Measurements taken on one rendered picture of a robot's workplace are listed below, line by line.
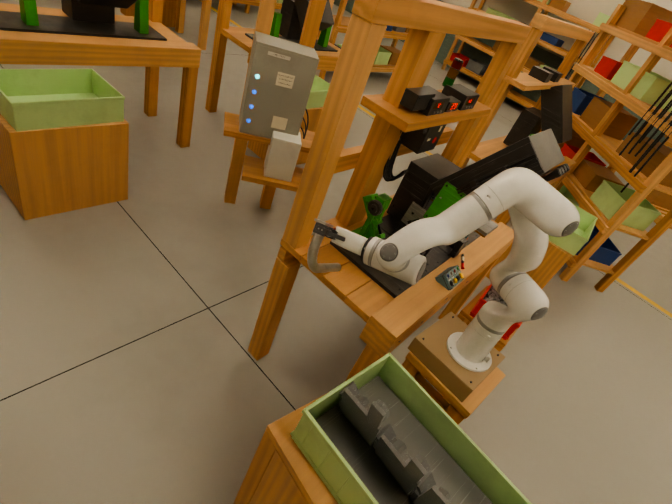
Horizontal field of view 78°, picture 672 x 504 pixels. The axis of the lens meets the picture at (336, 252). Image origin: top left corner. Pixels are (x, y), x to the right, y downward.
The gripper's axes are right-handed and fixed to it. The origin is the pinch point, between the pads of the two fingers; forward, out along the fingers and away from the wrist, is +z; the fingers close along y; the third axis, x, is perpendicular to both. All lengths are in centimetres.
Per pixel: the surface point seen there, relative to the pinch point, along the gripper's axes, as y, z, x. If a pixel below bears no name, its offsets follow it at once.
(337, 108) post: -22, 24, -42
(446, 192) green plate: -94, -9, -38
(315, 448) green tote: -6, -22, 61
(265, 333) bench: -87, 51, 67
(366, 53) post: -14, 17, -59
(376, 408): 3, -35, 38
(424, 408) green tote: -38, -44, 44
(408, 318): -65, -21, 22
